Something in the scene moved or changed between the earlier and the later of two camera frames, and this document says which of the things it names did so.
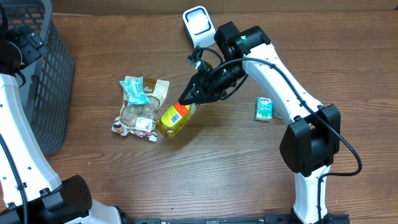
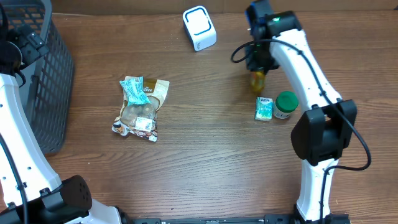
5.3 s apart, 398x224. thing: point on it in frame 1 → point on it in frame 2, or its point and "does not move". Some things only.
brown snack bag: [140, 120] does not move
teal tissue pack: [263, 108] does not move
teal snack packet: [134, 90] does not move
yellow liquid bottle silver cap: [173, 119] → [257, 78]
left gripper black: [33, 47] does not move
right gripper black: [204, 86] → [259, 64]
